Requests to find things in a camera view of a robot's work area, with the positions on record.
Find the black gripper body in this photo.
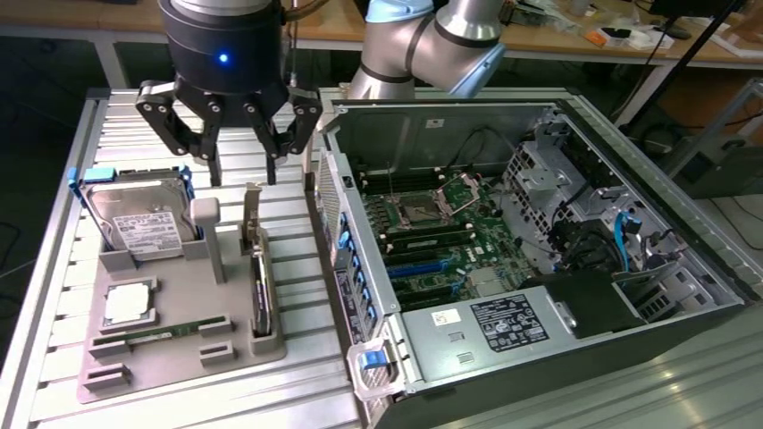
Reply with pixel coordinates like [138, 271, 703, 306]
[158, 0, 291, 129]

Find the black graphics card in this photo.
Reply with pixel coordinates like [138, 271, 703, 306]
[240, 181, 279, 339]

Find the thin metal locking lever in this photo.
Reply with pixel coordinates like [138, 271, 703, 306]
[386, 160, 402, 205]

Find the hard disk in blue caddy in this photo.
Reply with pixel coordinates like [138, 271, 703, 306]
[66, 164, 202, 263]

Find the black RAM slot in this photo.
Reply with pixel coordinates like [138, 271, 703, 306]
[362, 170, 446, 182]
[364, 180, 446, 194]

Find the wooden desk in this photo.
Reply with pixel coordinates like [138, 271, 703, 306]
[0, 0, 763, 88]

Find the CPU socket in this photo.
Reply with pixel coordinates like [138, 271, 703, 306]
[396, 191, 446, 227]

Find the open metal socket cover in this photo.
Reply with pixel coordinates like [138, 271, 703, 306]
[434, 172, 484, 215]

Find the installed black RAM stick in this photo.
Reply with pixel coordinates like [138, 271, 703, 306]
[380, 227, 472, 256]

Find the grey parts rack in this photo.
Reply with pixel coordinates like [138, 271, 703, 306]
[75, 196, 288, 406]

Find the blue expansion slot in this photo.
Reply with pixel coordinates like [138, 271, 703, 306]
[387, 260, 446, 278]

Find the green motherboard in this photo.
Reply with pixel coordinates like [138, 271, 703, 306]
[360, 172, 538, 312]

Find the silver CPU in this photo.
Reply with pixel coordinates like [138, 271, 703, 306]
[102, 282, 154, 325]

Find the silver metal disk bay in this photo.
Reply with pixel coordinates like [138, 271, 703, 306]
[503, 140, 598, 224]

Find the black expansion slot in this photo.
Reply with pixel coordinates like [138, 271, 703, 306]
[396, 285, 455, 309]

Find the green RAM stick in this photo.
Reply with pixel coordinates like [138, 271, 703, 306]
[94, 322, 204, 346]

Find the grey power supply unit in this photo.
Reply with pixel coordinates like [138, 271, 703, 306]
[399, 285, 579, 385]

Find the white box with black item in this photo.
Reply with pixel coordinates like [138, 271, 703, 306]
[587, 24, 675, 50]

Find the black fan shroud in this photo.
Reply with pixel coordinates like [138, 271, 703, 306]
[522, 270, 648, 339]

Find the black slanted pole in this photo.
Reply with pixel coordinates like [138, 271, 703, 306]
[611, 0, 751, 126]

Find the grey metal cabinet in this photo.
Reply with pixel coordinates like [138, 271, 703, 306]
[664, 78, 763, 200]

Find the open black PC case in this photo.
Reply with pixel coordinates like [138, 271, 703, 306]
[302, 87, 757, 429]

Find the hanging grey cable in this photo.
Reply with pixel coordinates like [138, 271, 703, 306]
[284, 0, 300, 88]

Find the black wire in case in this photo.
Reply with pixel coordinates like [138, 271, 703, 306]
[450, 127, 514, 166]

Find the grey handle with latch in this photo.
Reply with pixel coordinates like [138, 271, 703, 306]
[344, 339, 402, 401]

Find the blue flat wire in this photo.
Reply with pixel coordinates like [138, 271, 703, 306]
[612, 212, 643, 273]

